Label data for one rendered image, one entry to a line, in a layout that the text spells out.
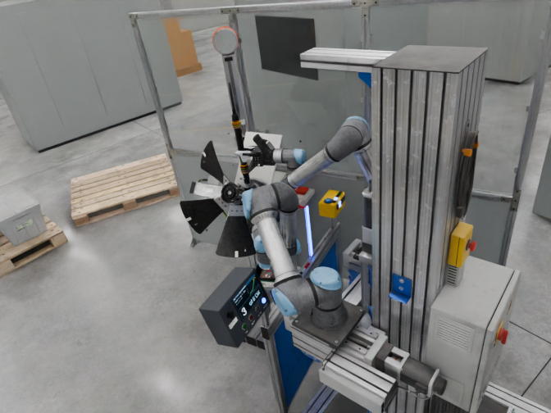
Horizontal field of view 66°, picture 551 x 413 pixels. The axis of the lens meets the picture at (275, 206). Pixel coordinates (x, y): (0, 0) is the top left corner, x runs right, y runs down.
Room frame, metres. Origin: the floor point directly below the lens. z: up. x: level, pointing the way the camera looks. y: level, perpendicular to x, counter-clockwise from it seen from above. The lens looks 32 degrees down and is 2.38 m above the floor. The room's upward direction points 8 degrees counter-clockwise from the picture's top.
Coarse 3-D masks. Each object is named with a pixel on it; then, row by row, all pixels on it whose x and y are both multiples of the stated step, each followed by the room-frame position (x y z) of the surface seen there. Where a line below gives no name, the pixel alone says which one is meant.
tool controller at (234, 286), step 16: (240, 272) 1.34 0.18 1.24; (256, 272) 1.33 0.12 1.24; (224, 288) 1.26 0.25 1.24; (240, 288) 1.24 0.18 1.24; (256, 288) 1.29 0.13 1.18; (208, 304) 1.19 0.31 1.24; (224, 304) 1.16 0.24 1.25; (240, 304) 1.20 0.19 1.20; (256, 304) 1.26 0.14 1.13; (208, 320) 1.16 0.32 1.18; (224, 320) 1.12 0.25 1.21; (240, 320) 1.17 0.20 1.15; (256, 320) 1.22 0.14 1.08; (224, 336) 1.13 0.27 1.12; (240, 336) 1.13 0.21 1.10
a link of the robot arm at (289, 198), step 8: (280, 184) 1.54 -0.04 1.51; (280, 192) 1.50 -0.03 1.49; (288, 192) 1.52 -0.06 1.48; (280, 200) 1.49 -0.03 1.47; (288, 200) 1.50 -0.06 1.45; (296, 200) 1.53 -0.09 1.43; (280, 208) 1.50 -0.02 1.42; (288, 208) 1.52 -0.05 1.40; (296, 208) 1.54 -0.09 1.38; (280, 216) 1.58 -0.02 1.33; (288, 216) 1.55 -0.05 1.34; (296, 216) 1.58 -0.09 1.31; (280, 224) 1.59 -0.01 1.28; (288, 224) 1.56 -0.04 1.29; (296, 224) 1.59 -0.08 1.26; (288, 232) 1.58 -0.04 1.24; (296, 232) 1.61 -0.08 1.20; (288, 240) 1.59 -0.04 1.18; (296, 240) 1.63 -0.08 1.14; (288, 248) 1.61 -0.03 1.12; (296, 248) 1.63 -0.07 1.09
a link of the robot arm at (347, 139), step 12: (348, 132) 1.68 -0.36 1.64; (336, 144) 1.66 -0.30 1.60; (348, 144) 1.65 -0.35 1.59; (360, 144) 1.69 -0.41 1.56; (324, 156) 1.68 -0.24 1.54; (336, 156) 1.65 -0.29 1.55; (300, 168) 1.75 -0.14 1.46; (312, 168) 1.71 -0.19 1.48; (324, 168) 1.70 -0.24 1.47; (288, 180) 1.77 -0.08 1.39; (300, 180) 1.74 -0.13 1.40
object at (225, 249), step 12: (228, 216) 1.98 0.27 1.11; (240, 216) 2.00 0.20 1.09; (228, 228) 1.94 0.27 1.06; (240, 228) 1.95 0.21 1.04; (228, 240) 1.90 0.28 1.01; (240, 240) 1.90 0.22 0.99; (252, 240) 1.91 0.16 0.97; (216, 252) 1.86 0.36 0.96; (228, 252) 1.86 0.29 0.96; (240, 252) 1.86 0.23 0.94; (252, 252) 1.86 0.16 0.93
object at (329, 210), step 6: (330, 192) 2.14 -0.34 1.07; (336, 192) 2.13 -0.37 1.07; (324, 198) 2.08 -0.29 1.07; (324, 204) 2.02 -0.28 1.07; (330, 204) 2.01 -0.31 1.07; (336, 204) 2.01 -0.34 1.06; (342, 204) 2.08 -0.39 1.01; (324, 210) 2.03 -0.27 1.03; (330, 210) 2.00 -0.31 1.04; (336, 210) 2.01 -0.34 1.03; (330, 216) 2.00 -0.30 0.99
